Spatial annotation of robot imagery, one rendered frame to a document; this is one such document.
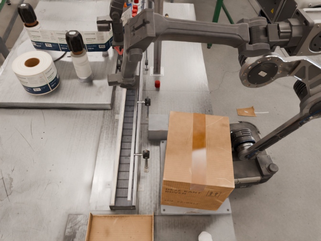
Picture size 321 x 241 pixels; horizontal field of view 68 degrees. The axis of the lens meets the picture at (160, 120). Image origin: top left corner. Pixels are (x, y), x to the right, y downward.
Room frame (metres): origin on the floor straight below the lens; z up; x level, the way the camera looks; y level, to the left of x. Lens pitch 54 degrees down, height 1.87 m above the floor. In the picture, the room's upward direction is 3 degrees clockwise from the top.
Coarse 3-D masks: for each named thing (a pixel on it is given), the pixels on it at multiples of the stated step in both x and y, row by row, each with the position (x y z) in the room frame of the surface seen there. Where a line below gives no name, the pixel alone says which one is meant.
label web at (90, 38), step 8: (128, 16) 1.48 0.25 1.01; (64, 32) 1.19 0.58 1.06; (80, 32) 1.20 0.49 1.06; (88, 32) 1.21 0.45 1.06; (96, 32) 1.22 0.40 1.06; (104, 32) 1.23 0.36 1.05; (112, 32) 1.31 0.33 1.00; (88, 40) 1.21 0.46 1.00; (96, 40) 1.21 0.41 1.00; (104, 40) 1.22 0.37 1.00; (112, 40) 1.30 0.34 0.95; (88, 48) 1.21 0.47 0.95; (96, 48) 1.21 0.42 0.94; (104, 48) 1.22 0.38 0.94
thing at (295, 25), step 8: (296, 16) 0.71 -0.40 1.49; (304, 16) 0.68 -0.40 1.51; (280, 24) 0.67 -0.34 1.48; (288, 24) 0.67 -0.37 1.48; (296, 24) 0.66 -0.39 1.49; (304, 24) 0.66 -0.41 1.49; (312, 24) 0.64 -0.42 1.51; (280, 32) 0.65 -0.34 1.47; (288, 32) 0.65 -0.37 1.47; (296, 32) 0.65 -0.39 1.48; (304, 32) 0.64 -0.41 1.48; (280, 40) 0.64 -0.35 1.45; (288, 40) 0.64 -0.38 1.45; (296, 40) 0.64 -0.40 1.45; (304, 40) 0.64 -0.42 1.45; (288, 48) 0.67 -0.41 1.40; (296, 48) 0.64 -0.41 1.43
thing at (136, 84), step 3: (135, 75) 0.91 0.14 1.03; (138, 75) 0.91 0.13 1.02; (135, 78) 0.89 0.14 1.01; (138, 78) 0.89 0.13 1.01; (135, 81) 0.88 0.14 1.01; (138, 81) 0.88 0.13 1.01; (123, 84) 0.86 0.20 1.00; (135, 84) 0.87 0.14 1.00; (138, 84) 0.87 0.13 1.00; (120, 87) 0.85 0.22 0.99; (123, 87) 0.85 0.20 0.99; (126, 87) 0.85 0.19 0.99; (129, 87) 0.85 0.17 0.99; (132, 87) 0.86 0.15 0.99; (135, 87) 0.86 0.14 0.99; (138, 87) 0.86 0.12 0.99
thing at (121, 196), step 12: (132, 96) 0.89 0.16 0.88; (132, 108) 0.80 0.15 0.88; (132, 120) 0.72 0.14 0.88; (120, 156) 0.51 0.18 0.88; (120, 168) 0.45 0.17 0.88; (120, 180) 0.39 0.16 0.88; (132, 180) 0.40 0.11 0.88; (120, 192) 0.34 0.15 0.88; (132, 192) 0.35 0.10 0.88; (120, 204) 0.29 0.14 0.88
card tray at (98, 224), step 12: (96, 216) 0.25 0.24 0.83; (108, 216) 0.25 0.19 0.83; (120, 216) 0.26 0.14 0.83; (132, 216) 0.26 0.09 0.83; (144, 216) 0.26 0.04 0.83; (96, 228) 0.21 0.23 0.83; (108, 228) 0.21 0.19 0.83; (120, 228) 0.21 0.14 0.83; (132, 228) 0.21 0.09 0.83; (144, 228) 0.22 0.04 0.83; (96, 240) 0.16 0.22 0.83; (108, 240) 0.17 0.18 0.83; (120, 240) 0.17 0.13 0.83; (132, 240) 0.17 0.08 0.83; (144, 240) 0.17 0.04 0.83
